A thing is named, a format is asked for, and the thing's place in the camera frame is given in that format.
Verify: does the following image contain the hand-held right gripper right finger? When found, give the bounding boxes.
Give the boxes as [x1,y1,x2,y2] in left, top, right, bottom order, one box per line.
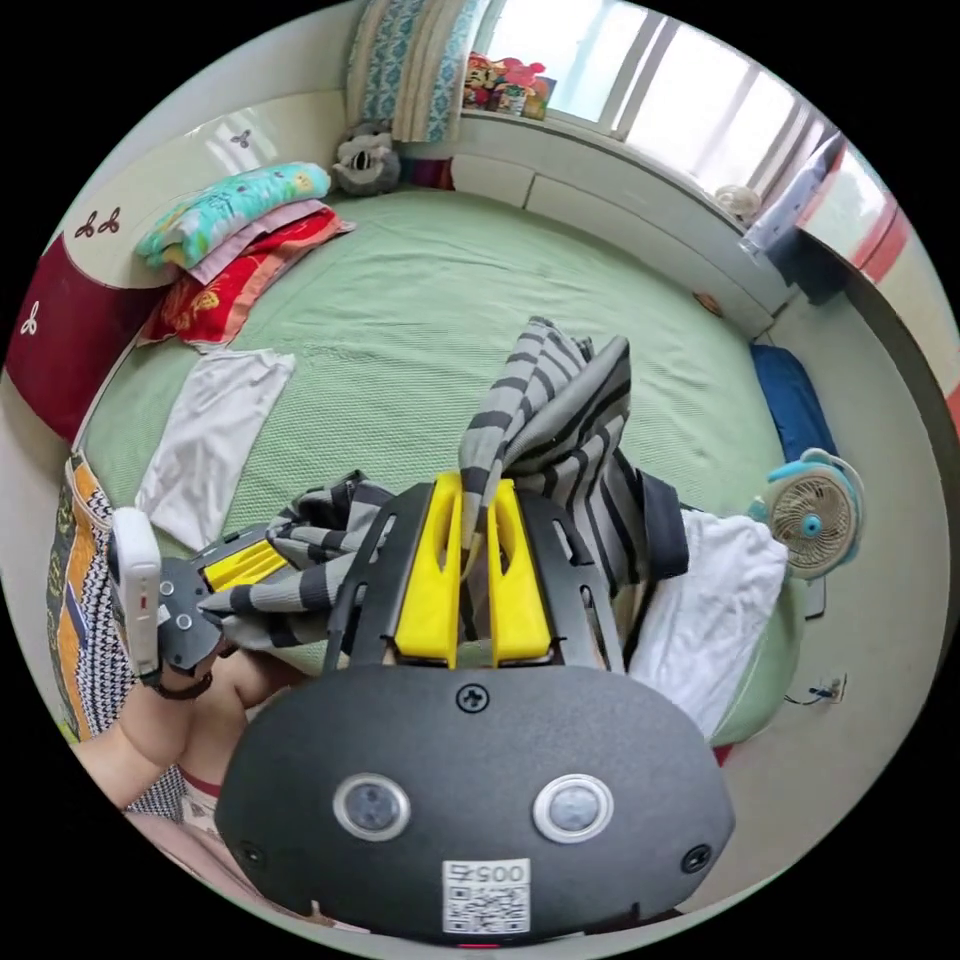
[488,479,553,668]

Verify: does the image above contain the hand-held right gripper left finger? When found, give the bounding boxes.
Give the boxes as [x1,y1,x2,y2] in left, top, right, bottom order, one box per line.
[395,472,464,670]

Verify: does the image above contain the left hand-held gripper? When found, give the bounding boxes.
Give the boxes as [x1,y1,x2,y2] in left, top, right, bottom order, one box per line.
[153,528,286,670]

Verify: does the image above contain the black and gray striped t-shirt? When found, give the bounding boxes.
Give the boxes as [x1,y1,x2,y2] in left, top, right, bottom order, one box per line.
[198,314,691,654]

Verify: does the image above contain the person's left forearm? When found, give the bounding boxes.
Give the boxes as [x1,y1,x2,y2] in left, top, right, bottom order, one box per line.
[74,678,249,789]

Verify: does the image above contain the person's left hand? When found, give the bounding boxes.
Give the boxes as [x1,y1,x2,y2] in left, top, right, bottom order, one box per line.
[212,650,310,710]

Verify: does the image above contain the white folded garment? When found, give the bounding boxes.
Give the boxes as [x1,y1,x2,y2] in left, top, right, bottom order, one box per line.
[134,348,298,553]

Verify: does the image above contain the person's body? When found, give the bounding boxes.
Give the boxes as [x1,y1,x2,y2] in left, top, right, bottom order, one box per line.
[44,449,324,920]

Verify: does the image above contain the white crumpled garment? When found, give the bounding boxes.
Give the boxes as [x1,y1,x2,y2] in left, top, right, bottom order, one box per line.
[626,509,790,740]

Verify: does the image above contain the red floral pillow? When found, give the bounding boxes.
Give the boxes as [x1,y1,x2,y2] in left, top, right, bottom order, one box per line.
[134,208,358,354]

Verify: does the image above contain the bed with green sheet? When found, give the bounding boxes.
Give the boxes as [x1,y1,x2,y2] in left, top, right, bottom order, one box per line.
[74,187,810,751]

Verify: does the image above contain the cream and maroon headboard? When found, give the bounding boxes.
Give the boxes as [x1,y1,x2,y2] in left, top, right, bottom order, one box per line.
[3,97,354,444]

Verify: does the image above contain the small blue table fan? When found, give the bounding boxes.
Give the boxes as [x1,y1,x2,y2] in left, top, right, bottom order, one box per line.
[746,447,868,583]

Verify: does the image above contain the pink pillow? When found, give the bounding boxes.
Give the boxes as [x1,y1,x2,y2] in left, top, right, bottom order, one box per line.
[183,198,333,286]

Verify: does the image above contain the blue cushion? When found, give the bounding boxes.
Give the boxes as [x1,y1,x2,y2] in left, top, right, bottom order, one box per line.
[749,343,840,466]

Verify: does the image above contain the teal floral folded quilt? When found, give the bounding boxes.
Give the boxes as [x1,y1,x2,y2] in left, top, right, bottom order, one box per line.
[134,161,333,271]

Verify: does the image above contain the white window bench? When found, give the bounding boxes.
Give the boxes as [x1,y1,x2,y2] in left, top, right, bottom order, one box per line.
[449,112,798,340]

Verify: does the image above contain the gray plush toy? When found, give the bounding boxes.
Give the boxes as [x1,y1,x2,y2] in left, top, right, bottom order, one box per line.
[332,119,403,198]

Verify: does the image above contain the colourful toys on sill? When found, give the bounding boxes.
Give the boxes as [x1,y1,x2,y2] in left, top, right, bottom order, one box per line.
[461,52,559,121]

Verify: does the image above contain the teal patterned curtain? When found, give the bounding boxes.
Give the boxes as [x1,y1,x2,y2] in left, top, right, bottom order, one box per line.
[344,0,490,144]

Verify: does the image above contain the window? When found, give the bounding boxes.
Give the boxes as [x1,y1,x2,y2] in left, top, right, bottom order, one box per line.
[487,0,849,219]

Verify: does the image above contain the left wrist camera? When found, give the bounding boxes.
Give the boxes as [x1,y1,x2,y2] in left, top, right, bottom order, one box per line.
[108,507,164,680]

